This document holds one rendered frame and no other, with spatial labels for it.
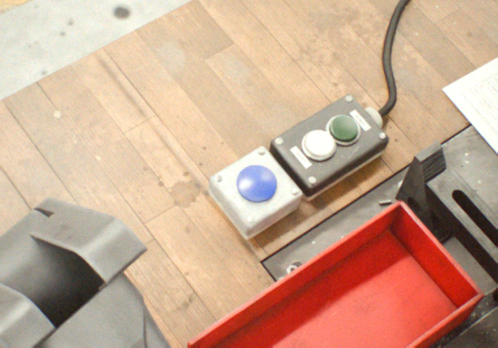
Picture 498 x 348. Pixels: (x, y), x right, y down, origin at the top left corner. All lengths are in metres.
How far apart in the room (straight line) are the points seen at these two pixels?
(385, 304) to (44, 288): 0.49
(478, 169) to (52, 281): 0.61
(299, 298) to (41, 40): 1.35
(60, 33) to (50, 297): 1.68
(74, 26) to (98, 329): 1.76
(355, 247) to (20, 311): 0.54
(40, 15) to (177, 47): 1.18
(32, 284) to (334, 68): 0.62
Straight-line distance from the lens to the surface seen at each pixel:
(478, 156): 1.14
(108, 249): 0.56
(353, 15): 1.21
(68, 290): 0.63
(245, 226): 1.02
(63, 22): 2.30
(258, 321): 1.01
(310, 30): 1.18
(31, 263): 0.62
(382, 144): 1.09
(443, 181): 1.03
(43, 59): 2.25
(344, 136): 1.07
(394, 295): 1.04
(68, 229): 0.59
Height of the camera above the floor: 1.84
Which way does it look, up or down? 60 degrees down
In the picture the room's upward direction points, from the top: 10 degrees clockwise
